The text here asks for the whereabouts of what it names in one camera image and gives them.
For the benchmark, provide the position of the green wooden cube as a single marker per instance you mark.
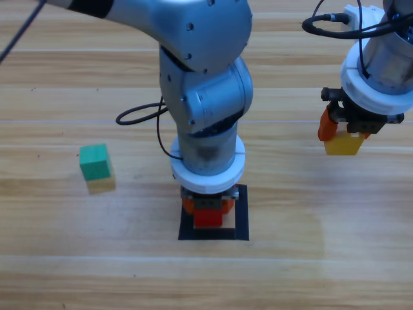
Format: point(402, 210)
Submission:
point(95, 163)

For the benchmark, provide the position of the black tape square outline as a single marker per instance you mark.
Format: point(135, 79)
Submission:
point(242, 219)

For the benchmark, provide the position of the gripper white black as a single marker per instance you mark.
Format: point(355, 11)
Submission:
point(364, 97)
point(206, 185)

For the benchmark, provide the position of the yellow wooden cube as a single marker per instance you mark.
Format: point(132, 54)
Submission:
point(342, 147)

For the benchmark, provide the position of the red wooden cube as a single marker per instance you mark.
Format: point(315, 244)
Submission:
point(208, 219)

